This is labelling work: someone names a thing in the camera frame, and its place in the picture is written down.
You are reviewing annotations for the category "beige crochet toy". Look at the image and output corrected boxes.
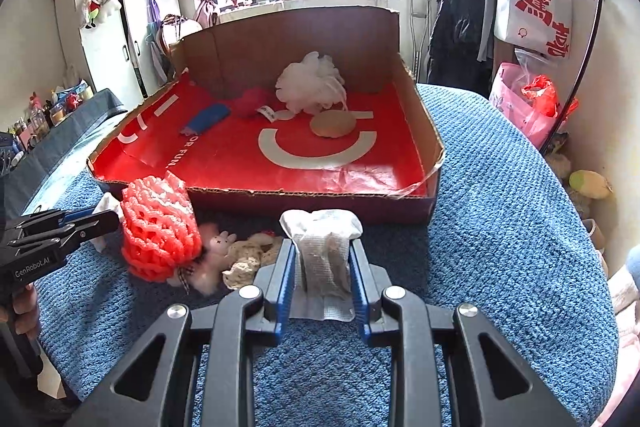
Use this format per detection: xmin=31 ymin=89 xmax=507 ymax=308
xmin=222 ymin=232 xmax=283 ymax=290

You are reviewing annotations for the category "white covered chair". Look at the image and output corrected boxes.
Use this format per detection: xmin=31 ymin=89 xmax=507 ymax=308
xmin=157 ymin=14 xmax=203 ymax=72

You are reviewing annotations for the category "beige plush toy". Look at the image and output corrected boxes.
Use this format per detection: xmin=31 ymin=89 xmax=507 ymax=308
xmin=542 ymin=152 xmax=573 ymax=180

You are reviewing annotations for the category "black clothes rack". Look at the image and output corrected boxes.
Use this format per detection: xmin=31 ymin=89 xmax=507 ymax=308
xmin=455 ymin=0 xmax=606 ymax=152

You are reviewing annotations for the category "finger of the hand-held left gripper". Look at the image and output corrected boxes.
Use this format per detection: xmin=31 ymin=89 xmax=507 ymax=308
xmin=10 ymin=211 xmax=121 ymax=258
xmin=20 ymin=206 xmax=98 ymax=233

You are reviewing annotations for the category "pink plastic bag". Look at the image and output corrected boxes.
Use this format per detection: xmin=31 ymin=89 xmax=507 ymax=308
xmin=489 ymin=62 xmax=556 ymax=148

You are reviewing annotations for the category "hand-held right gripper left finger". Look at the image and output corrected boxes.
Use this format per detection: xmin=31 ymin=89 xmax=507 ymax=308
xmin=65 ymin=237 xmax=298 ymax=427

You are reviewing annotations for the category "white wardrobe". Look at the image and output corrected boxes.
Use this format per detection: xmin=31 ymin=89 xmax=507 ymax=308
xmin=54 ymin=0 xmax=183 ymax=100

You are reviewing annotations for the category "hanging plush toy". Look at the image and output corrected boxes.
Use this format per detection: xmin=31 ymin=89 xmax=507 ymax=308
xmin=81 ymin=0 xmax=123 ymax=30

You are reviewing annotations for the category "blue knitted blanket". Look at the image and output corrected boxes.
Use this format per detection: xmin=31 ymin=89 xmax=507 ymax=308
xmin=35 ymin=84 xmax=616 ymax=427

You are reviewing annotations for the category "cluster of bottles and jars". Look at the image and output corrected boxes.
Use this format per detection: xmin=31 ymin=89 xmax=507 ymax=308
xmin=0 ymin=79 xmax=96 ymax=172

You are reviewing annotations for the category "brown cardboard box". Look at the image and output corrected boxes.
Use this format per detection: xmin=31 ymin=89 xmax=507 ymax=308
xmin=86 ymin=5 xmax=446 ymax=226

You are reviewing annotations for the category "blue fuzzy cloth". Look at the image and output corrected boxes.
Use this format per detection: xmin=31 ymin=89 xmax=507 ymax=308
xmin=181 ymin=103 xmax=232 ymax=135

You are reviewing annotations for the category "person's left hand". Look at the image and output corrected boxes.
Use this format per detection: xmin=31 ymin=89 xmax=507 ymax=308
xmin=10 ymin=284 xmax=43 ymax=343

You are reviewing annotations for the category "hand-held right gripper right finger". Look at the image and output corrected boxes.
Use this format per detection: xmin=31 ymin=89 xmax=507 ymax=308
xmin=347 ymin=237 xmax=581 ymax=427

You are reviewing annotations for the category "dark red knitted ball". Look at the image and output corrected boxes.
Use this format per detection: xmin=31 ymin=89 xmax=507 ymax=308
xmin=235 ymin=88 xmax=278 ymax=122

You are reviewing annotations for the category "white bath pouf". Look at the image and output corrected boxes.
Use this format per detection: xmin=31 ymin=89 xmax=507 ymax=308
xmin=275 ymin=52 xmax=348 ymax=114

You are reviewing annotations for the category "metal crutch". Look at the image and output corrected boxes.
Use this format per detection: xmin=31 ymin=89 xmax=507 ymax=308
xmin=406 ymin=0 xmax=433 ymax=80

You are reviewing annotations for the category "red foam net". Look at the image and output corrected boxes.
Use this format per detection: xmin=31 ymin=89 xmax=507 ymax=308
xmin=120 ymin=172 xmax=203 ymax=284

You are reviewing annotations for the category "white paper bag red print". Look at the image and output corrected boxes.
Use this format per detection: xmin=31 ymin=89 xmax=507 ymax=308
xmin=494 ymin=0 xmax=573 ymax=58

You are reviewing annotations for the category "beige round sponge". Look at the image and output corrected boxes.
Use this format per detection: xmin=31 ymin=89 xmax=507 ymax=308
xmin=310 ymin=110 xmax=357 ymax=138

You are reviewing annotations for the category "clear zip bag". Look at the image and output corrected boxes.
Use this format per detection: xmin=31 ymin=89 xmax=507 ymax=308
xmin=515 ymin=48 xmax=551 ymax=78

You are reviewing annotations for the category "red plastic bag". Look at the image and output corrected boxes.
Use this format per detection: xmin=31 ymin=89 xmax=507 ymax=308
xmin=522 ymin=74 xmax=578 ymax=118

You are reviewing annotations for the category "yellow green plush toy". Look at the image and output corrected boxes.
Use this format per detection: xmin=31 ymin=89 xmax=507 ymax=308
xmin=570 ymin=170 xmax=613 ymax=200

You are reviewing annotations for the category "small white plush rabbit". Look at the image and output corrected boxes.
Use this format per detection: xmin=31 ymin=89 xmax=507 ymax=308
xmin=167 ymin=229 xmax=238 ymax=295

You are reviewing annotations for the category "dark hanging jacket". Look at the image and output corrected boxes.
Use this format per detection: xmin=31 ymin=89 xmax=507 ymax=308
xmin=427 ymin=0 xmax=496 ymax=98

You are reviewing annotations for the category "white gauze cloth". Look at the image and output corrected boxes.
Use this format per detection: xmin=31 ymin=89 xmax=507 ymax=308
xmin=279 ymin=208 xmax=363 ymax=322

